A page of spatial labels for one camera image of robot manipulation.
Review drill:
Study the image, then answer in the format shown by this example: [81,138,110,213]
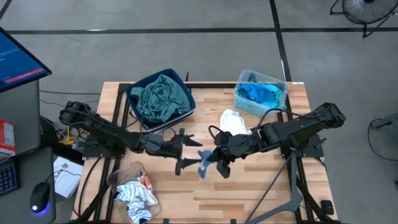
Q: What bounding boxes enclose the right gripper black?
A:
[206,130,259,179]

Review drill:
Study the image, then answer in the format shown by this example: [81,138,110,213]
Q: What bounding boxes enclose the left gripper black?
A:
[144,128,203,176]

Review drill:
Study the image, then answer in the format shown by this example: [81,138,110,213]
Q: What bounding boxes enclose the slate blue sock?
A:
[198,150,216,180]

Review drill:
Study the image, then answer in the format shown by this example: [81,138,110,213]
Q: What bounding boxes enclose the grey sock orange patches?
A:
[137,173,154,189]

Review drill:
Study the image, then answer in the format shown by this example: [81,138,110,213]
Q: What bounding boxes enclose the green patterned shirt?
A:
[129,73,192,124]

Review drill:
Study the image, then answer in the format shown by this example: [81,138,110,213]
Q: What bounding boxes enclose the bright blue t-shirt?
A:
[235,81,284,115]

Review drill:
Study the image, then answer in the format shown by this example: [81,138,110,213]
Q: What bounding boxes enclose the white sock dark stripes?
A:
[115,181,159,206]

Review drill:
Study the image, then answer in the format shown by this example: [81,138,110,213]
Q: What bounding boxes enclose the royal blue cloth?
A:
[244,82,275,105]

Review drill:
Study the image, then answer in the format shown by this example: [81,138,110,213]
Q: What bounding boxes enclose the clear rectangular plastic tub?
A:
[233,69,289,118]

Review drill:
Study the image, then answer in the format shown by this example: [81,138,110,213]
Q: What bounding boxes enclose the white crumpled cloth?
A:
[219,108,252,136]

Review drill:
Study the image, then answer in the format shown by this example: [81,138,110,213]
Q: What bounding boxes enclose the clear rounded plastic tub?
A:
[107,161,162,224]

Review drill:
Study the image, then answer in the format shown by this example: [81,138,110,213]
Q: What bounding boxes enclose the navy fabric storage bin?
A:
[126,68,197,134]

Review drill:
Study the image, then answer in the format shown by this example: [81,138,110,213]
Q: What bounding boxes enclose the small black clamp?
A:
[320,200,335,215]

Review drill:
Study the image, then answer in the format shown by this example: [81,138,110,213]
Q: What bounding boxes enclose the black computer mouse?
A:
[30,182,50,214]

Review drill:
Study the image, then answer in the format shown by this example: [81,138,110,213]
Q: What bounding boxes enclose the grey desk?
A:
[0,146,57,224]

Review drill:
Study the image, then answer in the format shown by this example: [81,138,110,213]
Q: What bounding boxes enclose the grey computer tower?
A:
[0,79,42,156]

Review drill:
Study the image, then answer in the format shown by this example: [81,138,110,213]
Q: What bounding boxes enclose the grey equipment base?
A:
[369,112,398,133]

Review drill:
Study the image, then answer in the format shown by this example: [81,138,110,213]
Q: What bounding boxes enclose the red and white box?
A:
[0,119,16,158]

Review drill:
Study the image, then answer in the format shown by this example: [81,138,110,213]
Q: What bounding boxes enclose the black keyboard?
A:
[0,158,20,197]

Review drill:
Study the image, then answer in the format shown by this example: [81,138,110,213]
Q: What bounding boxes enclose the computer monitor blue screen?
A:
[0,27,52,93]

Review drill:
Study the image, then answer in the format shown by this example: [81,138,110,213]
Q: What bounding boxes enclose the black floor fan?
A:
[330,0,398,39]

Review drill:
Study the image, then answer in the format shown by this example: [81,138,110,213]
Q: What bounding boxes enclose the black metal table frame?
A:
[71,81,340,224]

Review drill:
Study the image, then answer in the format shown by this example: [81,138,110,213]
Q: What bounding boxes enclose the grey camera stand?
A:
[245,152,305,224]

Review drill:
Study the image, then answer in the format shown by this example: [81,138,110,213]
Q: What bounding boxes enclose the yellow cable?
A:
[58,126,82,147]

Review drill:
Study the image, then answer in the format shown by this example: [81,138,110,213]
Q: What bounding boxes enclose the straight black floor cable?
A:
[39,89,102,96]

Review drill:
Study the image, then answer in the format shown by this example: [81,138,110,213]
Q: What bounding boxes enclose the looped black floor cable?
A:
[367,117,398,162]

